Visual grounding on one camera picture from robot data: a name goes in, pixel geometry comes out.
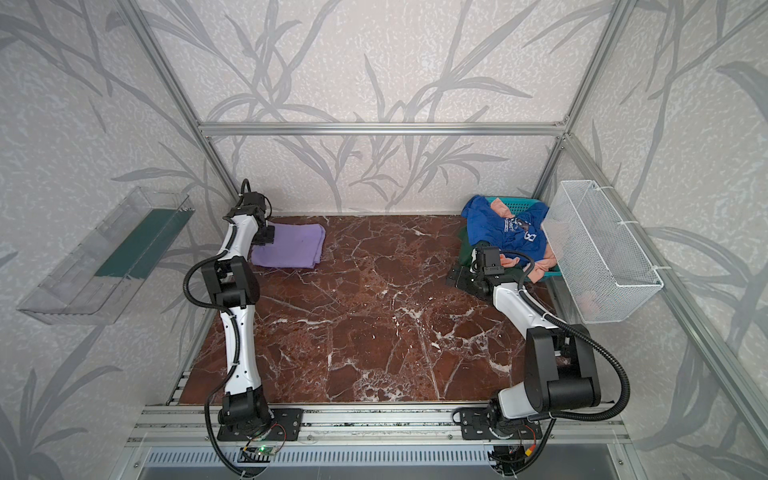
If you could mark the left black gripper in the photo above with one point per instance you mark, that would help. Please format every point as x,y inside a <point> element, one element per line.
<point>264,235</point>

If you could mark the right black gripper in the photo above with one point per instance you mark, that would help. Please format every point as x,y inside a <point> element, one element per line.
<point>470,281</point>

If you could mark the purple t-shirt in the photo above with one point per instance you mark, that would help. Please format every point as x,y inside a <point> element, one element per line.
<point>294,246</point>

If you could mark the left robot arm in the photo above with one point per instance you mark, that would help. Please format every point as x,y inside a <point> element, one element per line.
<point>226,284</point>

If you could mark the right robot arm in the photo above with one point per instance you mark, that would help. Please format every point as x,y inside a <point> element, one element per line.
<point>560,371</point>

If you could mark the green t-shirt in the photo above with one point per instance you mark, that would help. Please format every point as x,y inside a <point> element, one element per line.
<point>465,259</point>

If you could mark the pink t-shirt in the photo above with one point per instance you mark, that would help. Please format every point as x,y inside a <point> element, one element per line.
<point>534,267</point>

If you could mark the blue t-shirt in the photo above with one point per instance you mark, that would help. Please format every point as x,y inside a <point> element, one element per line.
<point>521,232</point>

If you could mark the teal plastic basket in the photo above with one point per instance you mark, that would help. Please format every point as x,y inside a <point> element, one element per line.
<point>516,203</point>

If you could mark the clear plastic tray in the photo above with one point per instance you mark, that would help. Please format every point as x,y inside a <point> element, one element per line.
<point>94,284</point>

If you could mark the right wiring bundle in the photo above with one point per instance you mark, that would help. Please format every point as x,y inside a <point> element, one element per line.
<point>513,456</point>

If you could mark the left circuit board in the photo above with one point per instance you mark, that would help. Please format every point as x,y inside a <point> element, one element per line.
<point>253,454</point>

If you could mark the aluminium frame crossbar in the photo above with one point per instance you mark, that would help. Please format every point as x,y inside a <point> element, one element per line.
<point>218,129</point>

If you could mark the white wire basket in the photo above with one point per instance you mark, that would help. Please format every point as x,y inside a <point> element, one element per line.
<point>608,275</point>

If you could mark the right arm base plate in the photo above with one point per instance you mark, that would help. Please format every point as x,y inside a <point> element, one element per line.
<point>488,423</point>

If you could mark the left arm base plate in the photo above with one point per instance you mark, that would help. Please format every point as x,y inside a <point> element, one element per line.
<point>285,425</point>

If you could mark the aluminium front rail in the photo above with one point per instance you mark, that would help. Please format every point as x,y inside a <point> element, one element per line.
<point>354,424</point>

